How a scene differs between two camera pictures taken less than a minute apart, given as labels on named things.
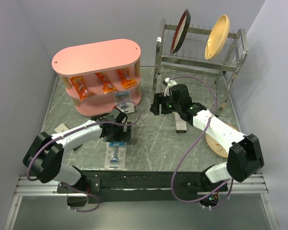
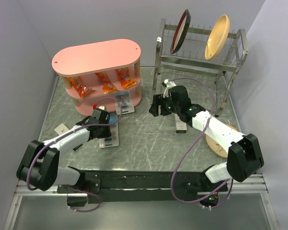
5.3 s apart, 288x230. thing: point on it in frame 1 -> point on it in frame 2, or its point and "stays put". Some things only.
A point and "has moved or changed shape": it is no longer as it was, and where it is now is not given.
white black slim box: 181,124 stays put
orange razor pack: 107,86 stays put
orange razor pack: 126,81 stays put
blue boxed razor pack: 115,159 has moved or changed shape
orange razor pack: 78,83 has moved or changed shape
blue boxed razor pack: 123,101 stays put
